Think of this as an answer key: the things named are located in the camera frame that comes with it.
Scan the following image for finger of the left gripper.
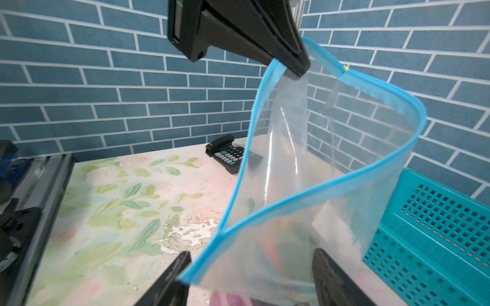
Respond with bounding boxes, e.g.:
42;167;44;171
167;0;311;79

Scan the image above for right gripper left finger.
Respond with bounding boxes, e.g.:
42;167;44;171
135;251;191;306

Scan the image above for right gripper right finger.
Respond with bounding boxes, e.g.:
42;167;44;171
312;248;375;306

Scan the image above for teal plastic basket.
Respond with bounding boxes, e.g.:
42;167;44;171
364;169;489;305

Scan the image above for clear zip top bag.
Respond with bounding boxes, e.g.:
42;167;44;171
179;38;426;305

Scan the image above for black desk calculator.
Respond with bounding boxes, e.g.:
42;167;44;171
205;135;245;175

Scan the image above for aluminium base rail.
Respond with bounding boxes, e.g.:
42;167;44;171
1;154;75;305

